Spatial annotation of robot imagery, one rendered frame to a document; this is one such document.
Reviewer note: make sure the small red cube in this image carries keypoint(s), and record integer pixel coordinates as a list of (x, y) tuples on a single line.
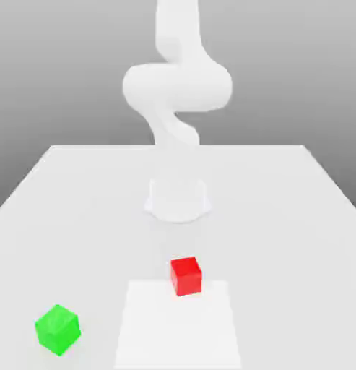
[(186, 277)]

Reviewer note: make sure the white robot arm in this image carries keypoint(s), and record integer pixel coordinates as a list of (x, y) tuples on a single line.
[(177, 86)]

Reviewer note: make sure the small green cube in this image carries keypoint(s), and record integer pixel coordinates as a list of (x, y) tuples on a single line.
[(58, 330)]

